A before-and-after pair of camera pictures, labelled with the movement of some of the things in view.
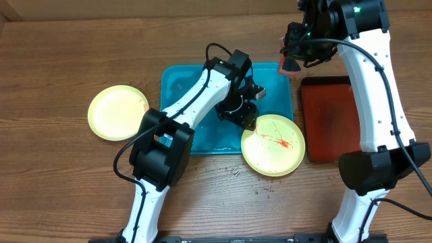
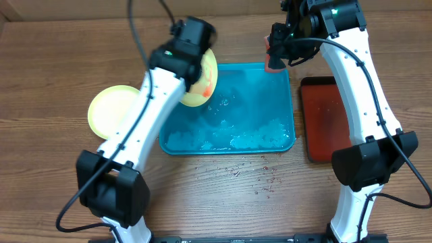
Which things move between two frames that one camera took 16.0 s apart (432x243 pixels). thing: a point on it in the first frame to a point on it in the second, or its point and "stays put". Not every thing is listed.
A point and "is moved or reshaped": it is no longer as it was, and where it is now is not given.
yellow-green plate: (276, 146) is moved or reshaped
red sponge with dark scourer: (288, 66) is moved or reshaped
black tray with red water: (331, 117) stays put
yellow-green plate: (115, 112) stays put
